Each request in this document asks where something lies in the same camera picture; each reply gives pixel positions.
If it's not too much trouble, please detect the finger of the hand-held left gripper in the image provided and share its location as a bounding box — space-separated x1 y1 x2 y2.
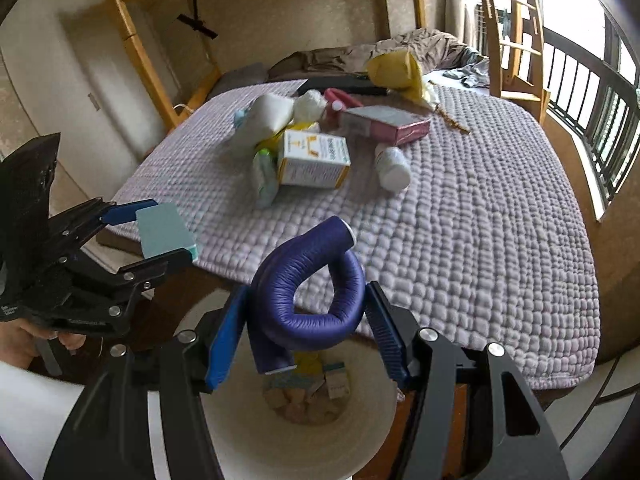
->
47 199 160 252
116 247 194 295

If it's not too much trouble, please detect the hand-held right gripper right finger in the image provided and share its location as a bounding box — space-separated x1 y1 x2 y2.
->
364 282 571 480

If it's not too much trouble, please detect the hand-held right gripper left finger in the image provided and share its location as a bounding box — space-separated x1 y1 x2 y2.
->
42 285 251 480

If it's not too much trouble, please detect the teal box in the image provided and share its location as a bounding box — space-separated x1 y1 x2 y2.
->
136 203 199 261

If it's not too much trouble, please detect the white waste bin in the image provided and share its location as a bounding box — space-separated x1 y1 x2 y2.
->
147 292 401 480

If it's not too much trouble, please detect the person's left hand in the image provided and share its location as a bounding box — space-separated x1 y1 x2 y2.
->
0 321 87 370

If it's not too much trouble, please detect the wooden table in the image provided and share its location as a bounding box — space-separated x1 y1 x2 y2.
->
97 229 473 480

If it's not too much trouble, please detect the green capped bottle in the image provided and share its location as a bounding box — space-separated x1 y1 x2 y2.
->
251 150 281 210

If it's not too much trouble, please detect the yellow packet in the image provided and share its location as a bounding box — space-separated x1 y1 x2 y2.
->
255 122 321 155

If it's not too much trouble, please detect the white pill bottle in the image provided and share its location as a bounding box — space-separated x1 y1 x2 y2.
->
375 143 412 192

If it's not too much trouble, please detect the grey pillow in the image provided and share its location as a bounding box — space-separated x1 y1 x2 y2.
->
212 62 271 98

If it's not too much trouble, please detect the white box with orange stripe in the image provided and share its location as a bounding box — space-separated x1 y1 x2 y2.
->
276 130 352 190

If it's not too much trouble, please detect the pink cardboard box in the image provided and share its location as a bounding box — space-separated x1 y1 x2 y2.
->
339 106 432 145

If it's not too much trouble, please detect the crumpled white tissue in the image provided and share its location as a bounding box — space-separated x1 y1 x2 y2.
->
292 90 328 123

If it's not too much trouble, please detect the black flat case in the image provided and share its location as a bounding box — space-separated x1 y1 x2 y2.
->
296 76 388 98

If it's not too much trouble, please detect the yellow plastic bag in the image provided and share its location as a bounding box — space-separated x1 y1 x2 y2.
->
367 50 441 111

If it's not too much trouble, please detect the grey crumpled clothing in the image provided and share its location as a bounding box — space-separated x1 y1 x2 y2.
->
442 57 491 88

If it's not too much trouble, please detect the brown rumpled blanket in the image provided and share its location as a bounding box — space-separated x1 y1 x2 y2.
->
270 29 488 81

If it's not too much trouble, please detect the dark balcony railing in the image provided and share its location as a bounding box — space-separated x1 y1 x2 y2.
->
542 27 640 221

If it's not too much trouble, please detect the wooden bed ladder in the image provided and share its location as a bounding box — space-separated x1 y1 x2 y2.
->
475 0 551 123

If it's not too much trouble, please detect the white padded panel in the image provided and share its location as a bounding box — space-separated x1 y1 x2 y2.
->
445 0 481 46

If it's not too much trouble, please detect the wooden bunk bed frame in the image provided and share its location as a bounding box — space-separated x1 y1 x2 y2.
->
92 0 551 131

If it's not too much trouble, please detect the black wall bracket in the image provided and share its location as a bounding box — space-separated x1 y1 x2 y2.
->
176 0 219 41

